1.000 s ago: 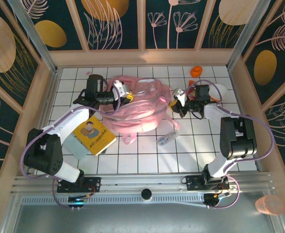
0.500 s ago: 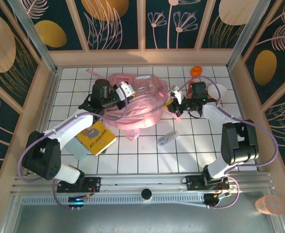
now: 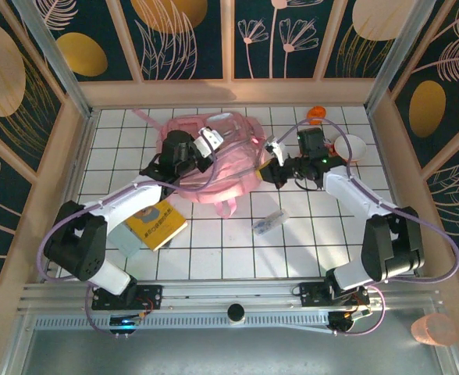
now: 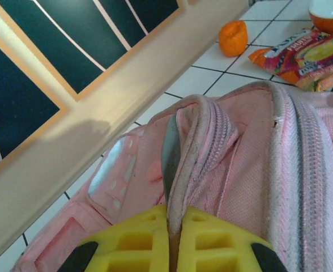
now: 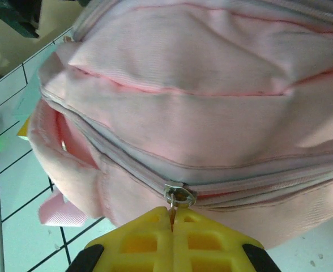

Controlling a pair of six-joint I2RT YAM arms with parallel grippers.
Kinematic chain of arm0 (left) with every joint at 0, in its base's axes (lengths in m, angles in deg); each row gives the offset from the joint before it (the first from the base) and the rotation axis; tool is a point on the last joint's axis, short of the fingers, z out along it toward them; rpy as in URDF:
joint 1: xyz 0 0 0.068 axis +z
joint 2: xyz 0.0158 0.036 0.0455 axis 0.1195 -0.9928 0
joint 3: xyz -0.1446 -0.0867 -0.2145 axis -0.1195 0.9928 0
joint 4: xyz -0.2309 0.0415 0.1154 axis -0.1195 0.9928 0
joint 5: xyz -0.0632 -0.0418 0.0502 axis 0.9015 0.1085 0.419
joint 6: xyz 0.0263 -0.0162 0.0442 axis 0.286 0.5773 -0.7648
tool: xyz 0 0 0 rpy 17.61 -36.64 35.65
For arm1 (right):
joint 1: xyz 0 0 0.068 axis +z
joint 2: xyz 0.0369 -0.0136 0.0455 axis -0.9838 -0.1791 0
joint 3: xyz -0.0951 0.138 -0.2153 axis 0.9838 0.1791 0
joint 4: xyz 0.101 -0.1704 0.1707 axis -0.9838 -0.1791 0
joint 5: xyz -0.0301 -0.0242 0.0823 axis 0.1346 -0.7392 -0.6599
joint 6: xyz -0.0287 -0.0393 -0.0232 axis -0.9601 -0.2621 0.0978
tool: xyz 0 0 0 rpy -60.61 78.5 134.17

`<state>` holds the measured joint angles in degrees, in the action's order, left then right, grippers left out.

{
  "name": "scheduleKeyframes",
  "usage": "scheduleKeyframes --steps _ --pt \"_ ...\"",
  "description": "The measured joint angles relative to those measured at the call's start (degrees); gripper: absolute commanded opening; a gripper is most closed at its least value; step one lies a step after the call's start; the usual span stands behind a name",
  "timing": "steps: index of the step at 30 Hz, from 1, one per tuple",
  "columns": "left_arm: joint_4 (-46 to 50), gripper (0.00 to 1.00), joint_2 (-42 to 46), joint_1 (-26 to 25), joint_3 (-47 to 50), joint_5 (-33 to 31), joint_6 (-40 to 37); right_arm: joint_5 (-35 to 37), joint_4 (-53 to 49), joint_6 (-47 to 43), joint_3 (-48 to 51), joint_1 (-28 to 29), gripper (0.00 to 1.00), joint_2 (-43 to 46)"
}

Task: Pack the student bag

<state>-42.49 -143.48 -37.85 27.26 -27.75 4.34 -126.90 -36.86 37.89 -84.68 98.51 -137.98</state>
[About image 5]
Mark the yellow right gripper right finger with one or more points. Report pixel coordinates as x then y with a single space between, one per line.
211 246

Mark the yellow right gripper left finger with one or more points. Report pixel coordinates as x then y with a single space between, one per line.
138 246

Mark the pink backpack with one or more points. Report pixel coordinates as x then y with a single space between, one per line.
183 127

